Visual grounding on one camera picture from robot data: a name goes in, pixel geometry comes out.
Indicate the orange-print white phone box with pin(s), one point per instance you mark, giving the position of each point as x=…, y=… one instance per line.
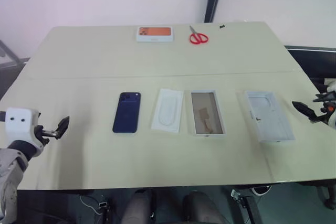
x=155, y=33

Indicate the white phone box lid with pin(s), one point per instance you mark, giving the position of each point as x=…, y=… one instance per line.
x=267, y=115

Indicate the black table leg frame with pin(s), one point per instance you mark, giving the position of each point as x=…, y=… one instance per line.
x=246, y=205

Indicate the dark blue smartphone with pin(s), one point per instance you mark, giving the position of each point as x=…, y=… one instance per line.
x=127, y=113

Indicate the grey metal frame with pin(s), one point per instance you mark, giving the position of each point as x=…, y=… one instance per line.
x=11, y=54

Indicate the white moulded insert tray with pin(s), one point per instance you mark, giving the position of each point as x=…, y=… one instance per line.
x=168, y=111

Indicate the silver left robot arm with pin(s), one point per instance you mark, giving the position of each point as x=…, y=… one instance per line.
x=10, y=166

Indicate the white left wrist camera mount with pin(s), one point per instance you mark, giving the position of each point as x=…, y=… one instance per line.
x=19, y=124

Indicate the white rounded object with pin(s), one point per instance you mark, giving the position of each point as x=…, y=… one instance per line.
x=262, y=190

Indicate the dark rounded shape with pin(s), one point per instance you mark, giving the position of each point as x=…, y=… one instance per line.
x=139, y=208
x=202, y=208

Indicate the black caster leg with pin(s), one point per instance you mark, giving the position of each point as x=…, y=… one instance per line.
x=324, y=197

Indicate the black furniture beside table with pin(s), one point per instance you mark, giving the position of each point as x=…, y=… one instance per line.
x=315, y=58

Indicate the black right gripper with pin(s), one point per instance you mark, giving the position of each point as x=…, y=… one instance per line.
x=326, y=111

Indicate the small black floor stand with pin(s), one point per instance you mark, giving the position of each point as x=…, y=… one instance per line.
x=104, y=209

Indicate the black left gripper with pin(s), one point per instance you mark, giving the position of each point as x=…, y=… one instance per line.
x=47, y=133

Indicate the white phone box base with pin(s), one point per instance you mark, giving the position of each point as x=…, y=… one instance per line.
x=207, y=113

